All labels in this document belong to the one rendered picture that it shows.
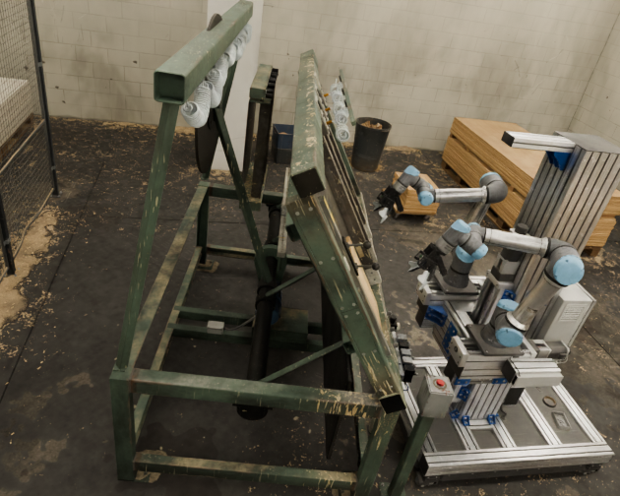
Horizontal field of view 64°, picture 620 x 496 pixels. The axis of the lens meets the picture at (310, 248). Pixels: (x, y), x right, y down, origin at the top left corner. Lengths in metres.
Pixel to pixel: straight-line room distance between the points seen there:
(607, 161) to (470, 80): 5.98
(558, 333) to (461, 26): 5.84
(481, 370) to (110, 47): 6.26
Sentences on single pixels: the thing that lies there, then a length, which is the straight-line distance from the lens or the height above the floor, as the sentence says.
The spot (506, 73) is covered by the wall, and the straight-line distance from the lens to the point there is 8.70.
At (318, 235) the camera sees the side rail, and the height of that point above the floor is 1.69.
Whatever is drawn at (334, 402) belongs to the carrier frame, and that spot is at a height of 0.79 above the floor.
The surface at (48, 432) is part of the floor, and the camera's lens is 3.39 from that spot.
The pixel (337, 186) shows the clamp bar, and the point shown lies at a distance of 2.71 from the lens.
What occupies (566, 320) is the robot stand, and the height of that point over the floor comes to 1.10.
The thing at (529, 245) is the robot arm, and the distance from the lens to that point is 2.42.
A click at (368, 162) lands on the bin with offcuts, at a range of 7.02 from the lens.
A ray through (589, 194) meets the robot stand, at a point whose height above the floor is 1.82.
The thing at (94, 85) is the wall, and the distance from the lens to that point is 7.70.
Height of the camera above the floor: 2.61
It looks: 32 degrees down
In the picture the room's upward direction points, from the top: 10 degrees clockwise
